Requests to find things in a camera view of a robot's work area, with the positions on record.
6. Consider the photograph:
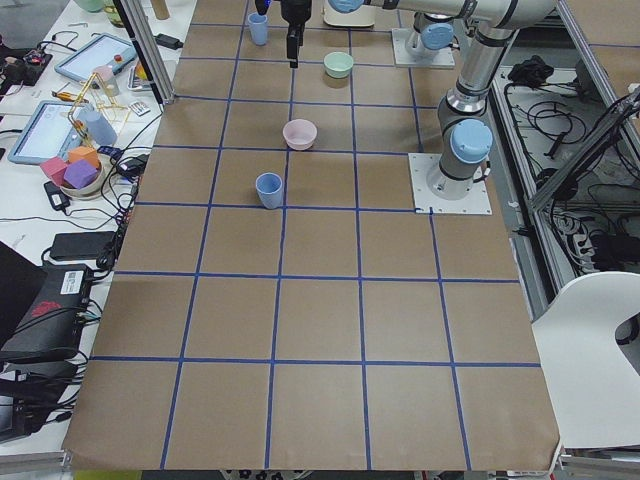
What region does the black power adapter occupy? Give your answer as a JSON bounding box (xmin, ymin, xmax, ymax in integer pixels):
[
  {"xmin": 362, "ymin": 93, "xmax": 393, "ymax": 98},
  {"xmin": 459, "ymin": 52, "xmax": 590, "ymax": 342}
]
[{"xmin": 49, "ymin": 231, "xmax": 115, "ymax": 261}]

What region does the cardboard tube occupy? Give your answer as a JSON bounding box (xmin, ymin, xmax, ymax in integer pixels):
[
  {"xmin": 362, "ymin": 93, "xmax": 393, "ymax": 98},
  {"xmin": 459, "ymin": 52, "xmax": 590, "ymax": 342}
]
[{"xmin": 151, "ymin": 0, "xmax": 170, "ymax": 20}]

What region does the blue cup on rack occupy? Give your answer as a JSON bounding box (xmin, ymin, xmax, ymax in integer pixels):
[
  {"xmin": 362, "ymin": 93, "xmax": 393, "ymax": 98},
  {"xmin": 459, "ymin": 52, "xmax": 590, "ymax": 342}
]
[{"xmin": 84, "ymin": 110, "xmax": 117, "ymax": 146}]

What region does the pink cup on side table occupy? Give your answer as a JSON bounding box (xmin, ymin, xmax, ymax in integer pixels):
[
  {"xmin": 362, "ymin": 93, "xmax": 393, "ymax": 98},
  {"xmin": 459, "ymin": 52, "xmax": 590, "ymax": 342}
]
[{"xmin": 93, "ymin": 65, "xmax": 120, "ymax": 97}]

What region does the black computer box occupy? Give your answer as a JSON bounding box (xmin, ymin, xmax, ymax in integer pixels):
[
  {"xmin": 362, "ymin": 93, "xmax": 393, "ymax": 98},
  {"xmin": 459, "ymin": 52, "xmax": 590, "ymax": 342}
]
[{"xmin": 1, "ymin": 264, "xmax": 91, "ymax": 364}]

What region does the small black power brick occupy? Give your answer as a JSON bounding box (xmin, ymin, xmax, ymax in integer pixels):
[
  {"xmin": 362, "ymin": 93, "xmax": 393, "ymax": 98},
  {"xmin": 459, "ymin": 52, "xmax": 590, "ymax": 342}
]
[{"xmin": 154, "ymin": 33, "xmax": 184, "ymax": 50}]

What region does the lower teach pendant tablet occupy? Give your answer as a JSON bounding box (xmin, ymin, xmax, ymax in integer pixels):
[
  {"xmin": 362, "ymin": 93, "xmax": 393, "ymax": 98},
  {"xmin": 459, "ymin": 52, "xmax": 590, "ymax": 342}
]
[{"xmin": 8, "ymin": 100, "xmax": 82, "ymax": 165}]

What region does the aluminium frame post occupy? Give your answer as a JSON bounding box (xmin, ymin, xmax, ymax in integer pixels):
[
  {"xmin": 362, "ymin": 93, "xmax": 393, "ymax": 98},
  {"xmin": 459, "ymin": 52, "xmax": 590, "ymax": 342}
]
[{"xmin": 114, "ymin": 0, "xmax": 175, "ymax": 105}]

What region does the white chair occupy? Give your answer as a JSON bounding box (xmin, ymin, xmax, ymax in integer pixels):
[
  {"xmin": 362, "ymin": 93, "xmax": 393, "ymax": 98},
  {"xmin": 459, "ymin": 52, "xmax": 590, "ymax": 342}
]
[{"xmin": 533, "ymin": 272, "xmax": 639, "ymax": 449}]

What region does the gold wire rack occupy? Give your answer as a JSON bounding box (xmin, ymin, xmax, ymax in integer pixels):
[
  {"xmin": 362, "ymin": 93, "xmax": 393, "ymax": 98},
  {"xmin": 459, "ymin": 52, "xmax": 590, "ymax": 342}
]
[{"xmin": 68, "ymin": 73, "xmax": 130, "ymax": 146}]

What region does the green bowl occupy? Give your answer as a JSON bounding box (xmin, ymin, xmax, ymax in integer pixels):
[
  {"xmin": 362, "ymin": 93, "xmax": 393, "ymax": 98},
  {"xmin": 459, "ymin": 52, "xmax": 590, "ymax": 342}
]
[{"xmin": 323, "ymin": 51, "xmax": 354, "ymax": 79}]

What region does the blue cup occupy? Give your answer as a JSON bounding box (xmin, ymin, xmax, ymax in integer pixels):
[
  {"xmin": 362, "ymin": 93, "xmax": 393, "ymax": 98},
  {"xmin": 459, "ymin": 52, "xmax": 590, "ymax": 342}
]
[
  {"xmin": 247, "ymin": 12, "xmax": 268, "ymax": 46},
  {"xmin": 255, "ymin": 172, "xmax": 284, "ymax": 209},
  {"xmin": 84, "ymin": 110, "xmax": 117, "ymax": 146}
]

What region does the bowl of foam blocks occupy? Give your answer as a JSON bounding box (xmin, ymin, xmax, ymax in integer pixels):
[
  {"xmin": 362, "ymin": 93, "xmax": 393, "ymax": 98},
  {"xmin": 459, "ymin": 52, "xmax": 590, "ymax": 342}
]
[{"xmin": 40, "ymin": 146, "xmax": 106, "ymax": 200}]

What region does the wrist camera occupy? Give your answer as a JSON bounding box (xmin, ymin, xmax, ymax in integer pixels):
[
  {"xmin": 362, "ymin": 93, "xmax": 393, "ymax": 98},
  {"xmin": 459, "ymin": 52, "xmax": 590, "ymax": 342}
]
[{"xmin": 254, "ymin": 0, "xmax": 271, "ymax": 16}]

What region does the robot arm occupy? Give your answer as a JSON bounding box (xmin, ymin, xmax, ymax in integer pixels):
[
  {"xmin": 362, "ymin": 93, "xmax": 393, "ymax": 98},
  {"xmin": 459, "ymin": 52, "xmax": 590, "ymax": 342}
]
[
  {"xmin": 370, "ymin": 1, "xmax": 556, "ymax": 200},
  {"xmin": 281, "ymin": 0, "xmax": 455, "ymax": 68}
]

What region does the teach pendant tablet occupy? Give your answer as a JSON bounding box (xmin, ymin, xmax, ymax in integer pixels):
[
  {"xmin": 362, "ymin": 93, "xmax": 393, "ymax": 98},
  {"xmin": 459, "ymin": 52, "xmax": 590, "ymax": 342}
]
[
  {"xmin": 8, "ymin": 100, "xmax": 82, "ymax": 165},
  {"xmin": 54, "ymin": 33, "xmax": 137, "ymax": 82}
]

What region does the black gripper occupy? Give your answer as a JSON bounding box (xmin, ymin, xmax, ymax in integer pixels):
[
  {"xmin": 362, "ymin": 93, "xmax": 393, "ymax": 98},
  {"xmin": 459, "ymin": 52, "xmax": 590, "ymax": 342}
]
[{"xmin": 281, "ymin": 0, "xmax": 311, "ymax": 69}]

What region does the pink bowl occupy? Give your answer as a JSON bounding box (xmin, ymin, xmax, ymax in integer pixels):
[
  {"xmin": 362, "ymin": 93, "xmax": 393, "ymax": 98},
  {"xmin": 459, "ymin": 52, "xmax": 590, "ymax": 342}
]
[{"xmin": 282, "ymin": 119, "xmax": 318, "ymax": 151}]

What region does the upper teach pendant tablet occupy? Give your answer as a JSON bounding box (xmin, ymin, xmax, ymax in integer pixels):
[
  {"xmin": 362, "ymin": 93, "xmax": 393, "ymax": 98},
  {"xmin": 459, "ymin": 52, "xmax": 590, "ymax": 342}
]
[{"xmin": 54, "ymin": 33, "xmax": 137, "ymax": 82}]

